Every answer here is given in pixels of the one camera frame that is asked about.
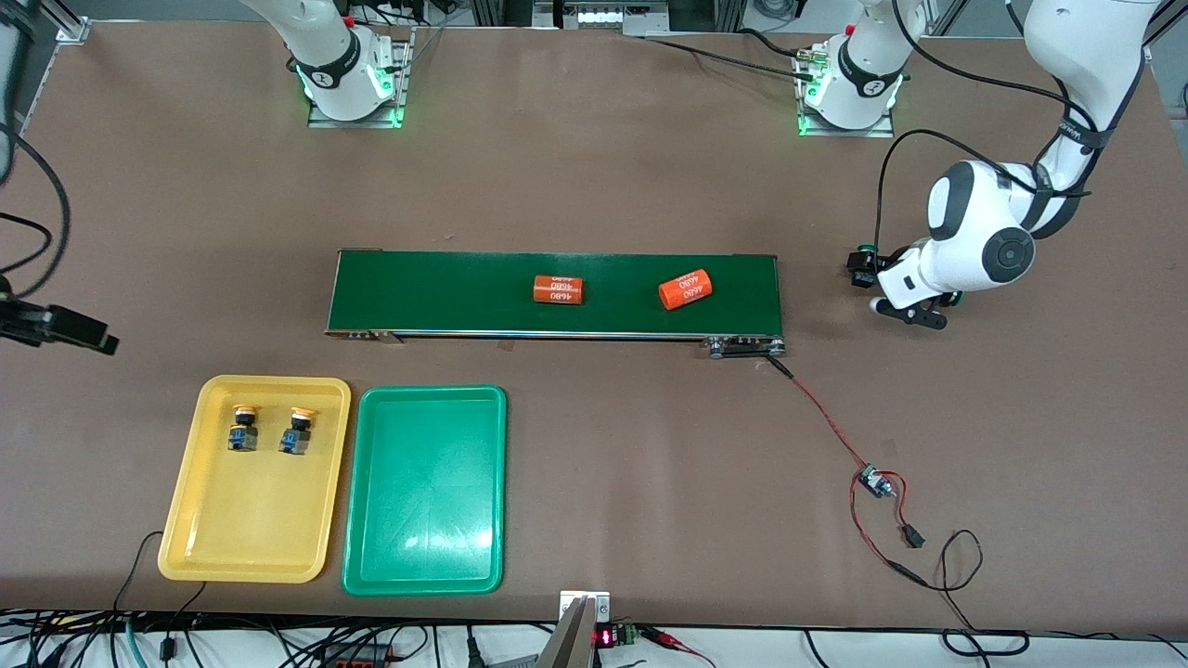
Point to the white device in frame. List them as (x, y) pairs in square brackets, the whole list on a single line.
[(603, 17)]

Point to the small speed controller board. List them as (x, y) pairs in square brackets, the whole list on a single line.
[(871, 481)]

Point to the aluminium arm base plate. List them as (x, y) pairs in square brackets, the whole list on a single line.
[(849, 133), (353, 122)]

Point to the grey metal camera mount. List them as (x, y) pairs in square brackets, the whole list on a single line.
[(575, 640)]

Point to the red LED display module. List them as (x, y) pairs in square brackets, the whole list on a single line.
[(605, 637)]

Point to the black power strip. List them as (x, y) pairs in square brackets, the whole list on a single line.
[(362, 657)]

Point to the yellow push button switch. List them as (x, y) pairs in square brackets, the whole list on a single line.
[(243, 436), (297, 438)]

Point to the orange 4680 cylinder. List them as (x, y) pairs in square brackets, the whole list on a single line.
[(558, 289), (685, 289)]

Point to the green plastic tray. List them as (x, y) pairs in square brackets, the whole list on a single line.
[(427, 520)]

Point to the yellow plastic tray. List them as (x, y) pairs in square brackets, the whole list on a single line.
[(232, 520)]

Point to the green conveyor belt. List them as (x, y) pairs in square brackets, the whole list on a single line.
[(445, 292)]

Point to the red clip lead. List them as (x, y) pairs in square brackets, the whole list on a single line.
[(668, 638)]

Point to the aluminium frame profile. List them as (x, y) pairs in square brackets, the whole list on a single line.
[(72, 26)]

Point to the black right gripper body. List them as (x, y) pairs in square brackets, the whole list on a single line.
[(37, 322)]

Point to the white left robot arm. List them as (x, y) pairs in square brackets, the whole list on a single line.
[(965, 199)]

